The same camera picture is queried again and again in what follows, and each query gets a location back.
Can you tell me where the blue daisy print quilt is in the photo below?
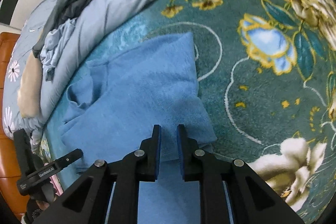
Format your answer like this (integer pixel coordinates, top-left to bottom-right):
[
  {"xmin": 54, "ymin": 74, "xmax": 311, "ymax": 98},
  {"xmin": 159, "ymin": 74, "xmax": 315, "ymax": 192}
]
[{"xmin": 2, "ymin": 0, "xmax": 310, "ymax": 140}]

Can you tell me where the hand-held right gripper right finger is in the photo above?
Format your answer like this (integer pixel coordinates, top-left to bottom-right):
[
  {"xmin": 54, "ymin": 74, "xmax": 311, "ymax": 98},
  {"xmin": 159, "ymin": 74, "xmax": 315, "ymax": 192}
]
[{"xmin": 176, "ymin": 124, "xmax": 305, "ymax": 224}]

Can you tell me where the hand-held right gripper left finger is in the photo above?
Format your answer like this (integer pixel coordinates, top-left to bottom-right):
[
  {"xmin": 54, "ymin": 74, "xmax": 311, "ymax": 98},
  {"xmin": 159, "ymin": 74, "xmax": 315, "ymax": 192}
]
[{"xmin": 33, "ymin": 124, "xmax": 162, "ymax": 224}]

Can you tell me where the blue fleece garment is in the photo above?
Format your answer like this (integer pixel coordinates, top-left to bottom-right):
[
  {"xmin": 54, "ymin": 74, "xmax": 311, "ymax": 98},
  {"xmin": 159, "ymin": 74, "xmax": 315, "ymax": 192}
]
[{"xmin": 57, "ymin": 32, "xmax": 234, "ymax": 224}]

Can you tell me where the wooden headboard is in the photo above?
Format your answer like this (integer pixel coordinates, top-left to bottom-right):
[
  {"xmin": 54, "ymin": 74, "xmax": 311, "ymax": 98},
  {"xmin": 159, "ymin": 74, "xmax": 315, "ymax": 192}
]
[{"xmin": 0, "ymin": 32, "xmax": 29, "ymax": 222}]

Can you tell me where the teal floral blanket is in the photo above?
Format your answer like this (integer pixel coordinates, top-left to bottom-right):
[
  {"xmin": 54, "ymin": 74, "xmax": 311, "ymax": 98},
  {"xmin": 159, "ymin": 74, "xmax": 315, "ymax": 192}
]
[{"xmin": 39, "ymin": 0, "xmax": 336, "ymax": 224}]

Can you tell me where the light blue striped garment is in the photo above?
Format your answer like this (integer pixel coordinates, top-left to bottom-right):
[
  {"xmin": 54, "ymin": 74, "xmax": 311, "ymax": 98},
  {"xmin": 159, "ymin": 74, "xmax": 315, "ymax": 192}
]
[{"xmin": 39, "ymin": 18, "xmax": 78, "ymax": 82}]

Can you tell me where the pink garment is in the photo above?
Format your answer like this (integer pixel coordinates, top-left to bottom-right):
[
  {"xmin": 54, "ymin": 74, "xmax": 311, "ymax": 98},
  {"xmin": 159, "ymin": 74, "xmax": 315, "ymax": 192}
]
[{"xmin": 50, "ymin": 175, "xmax": 65, "ymax": 195}]

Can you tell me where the cream fluffy garment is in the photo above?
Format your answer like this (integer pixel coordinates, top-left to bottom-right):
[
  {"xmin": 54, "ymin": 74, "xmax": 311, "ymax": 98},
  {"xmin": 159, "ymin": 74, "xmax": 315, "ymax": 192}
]
[{"xmin": 17, "ymin": 55, "xmax": 44, "ymax": 118}]

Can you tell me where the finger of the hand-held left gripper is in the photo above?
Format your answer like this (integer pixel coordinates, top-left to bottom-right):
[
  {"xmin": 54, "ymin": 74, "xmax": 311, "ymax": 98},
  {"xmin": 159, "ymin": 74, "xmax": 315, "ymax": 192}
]
[{"xmin": 54, "ymin": 149, "xmax": 84, "ymax": 170}]

